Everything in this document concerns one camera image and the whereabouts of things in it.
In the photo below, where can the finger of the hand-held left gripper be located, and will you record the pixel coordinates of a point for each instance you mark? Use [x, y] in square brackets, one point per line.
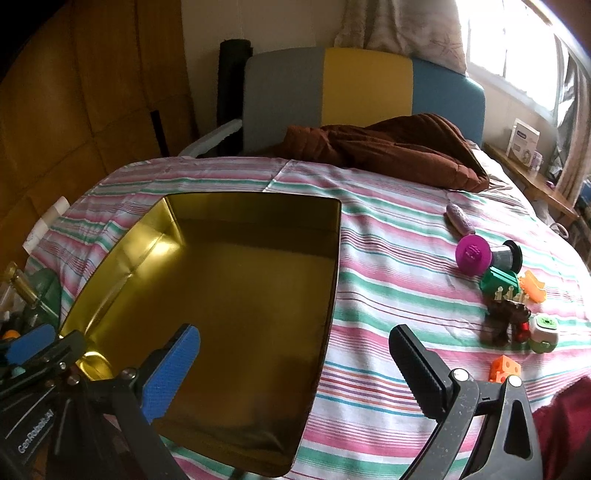
[30, 344]

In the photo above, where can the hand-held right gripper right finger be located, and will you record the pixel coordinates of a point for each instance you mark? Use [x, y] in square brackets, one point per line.
[420, 369]

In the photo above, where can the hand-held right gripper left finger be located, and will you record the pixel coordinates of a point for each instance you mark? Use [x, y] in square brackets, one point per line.
[171, 374]

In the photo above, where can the orange cube block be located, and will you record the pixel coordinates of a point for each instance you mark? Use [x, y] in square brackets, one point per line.
[505, 367]

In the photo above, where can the gold metal tin tray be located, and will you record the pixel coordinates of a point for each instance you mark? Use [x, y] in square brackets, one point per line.
[231, 300]

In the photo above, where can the dark red hair clip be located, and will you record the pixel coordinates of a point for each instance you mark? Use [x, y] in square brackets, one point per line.
[501, 318]

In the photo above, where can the small red toy piece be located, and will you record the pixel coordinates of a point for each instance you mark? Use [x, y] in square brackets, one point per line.
[522, 331]

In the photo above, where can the teal plastic stand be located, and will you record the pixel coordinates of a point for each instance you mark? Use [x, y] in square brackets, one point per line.
[501, 279]

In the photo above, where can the green white plug night light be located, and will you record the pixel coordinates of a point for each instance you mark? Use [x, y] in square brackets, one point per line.
[544, 332]

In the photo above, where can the orange plastic comb piece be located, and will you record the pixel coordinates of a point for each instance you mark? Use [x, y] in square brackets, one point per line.
[533, 288]

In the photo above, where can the grey spool with black flange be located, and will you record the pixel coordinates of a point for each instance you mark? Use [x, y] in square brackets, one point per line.
[505, 256]

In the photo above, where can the green plastic container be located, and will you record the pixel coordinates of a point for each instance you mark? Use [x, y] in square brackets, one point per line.
[45, 293]

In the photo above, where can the glass bottle with gold cap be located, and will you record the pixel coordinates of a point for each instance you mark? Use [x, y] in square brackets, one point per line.
[22, 286]

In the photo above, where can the striped pink green blanket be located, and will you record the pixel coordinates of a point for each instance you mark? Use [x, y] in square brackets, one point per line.
[392, 277]

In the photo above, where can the white cardboard piece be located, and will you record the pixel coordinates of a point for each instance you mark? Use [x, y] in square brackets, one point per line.
[46, 224]

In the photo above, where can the purple oval case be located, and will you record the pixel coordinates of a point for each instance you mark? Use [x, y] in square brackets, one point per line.
[459, 219]

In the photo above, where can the person's red garment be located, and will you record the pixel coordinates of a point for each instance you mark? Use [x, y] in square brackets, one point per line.
[568, 424]

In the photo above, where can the wooden shelf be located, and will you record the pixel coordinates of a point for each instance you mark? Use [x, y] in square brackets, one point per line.
[545, 194]

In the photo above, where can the brown pillow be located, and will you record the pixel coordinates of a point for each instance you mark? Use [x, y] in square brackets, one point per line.
[392, 152]

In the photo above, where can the small purple jar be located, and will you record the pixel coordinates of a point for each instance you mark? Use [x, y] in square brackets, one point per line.
[537, 161]

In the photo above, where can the white cardboard box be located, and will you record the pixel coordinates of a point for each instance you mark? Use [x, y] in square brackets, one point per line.
[521, 141]

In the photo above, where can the grey yellow blue headboard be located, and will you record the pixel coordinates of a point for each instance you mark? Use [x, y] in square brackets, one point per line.
[364, 87]

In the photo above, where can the grey sheer curtain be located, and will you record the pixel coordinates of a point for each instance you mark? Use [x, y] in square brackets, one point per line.
[575, 115]

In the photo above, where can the window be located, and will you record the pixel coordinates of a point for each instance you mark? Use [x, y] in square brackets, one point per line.
[508, 46]

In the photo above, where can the patterned beige curtain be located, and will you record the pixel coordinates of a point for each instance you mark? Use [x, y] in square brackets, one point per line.
[406, 27]

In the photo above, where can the white bed frame rail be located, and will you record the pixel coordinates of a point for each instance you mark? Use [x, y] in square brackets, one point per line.
[212, 138]

